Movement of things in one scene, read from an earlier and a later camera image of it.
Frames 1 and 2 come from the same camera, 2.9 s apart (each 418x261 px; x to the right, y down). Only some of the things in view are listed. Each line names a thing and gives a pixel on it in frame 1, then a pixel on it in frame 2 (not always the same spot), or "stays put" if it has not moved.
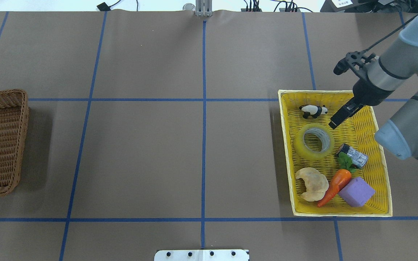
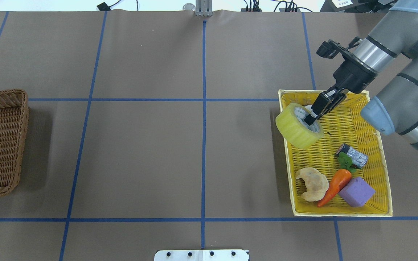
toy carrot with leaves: x=340 y=179 stays put
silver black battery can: x=358 y=158 stays put
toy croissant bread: x=317 y=184 stays put
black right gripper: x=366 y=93 → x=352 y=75
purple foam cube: x=357 y=192 stays put
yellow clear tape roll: x=326 y=135 → x=291 y=124
